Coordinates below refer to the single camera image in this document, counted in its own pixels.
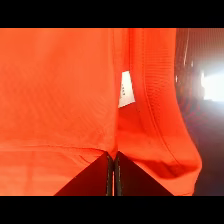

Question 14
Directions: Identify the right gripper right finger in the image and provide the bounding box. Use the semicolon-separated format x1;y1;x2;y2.
113;151;174;197

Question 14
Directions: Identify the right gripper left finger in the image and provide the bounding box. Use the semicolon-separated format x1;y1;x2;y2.
54;152;115;197

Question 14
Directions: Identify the orange T-shirt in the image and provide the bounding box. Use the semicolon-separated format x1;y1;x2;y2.
0;27;204;197

